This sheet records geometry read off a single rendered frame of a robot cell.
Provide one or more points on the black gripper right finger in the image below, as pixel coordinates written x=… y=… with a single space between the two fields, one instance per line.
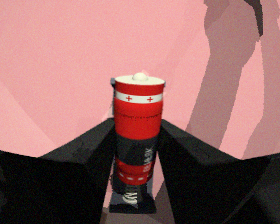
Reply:
x=206 y=186

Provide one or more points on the red and black battery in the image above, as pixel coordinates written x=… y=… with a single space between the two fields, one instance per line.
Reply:
x=138 y=110

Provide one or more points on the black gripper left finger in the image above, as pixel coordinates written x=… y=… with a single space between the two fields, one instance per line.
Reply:
x=66 y=185

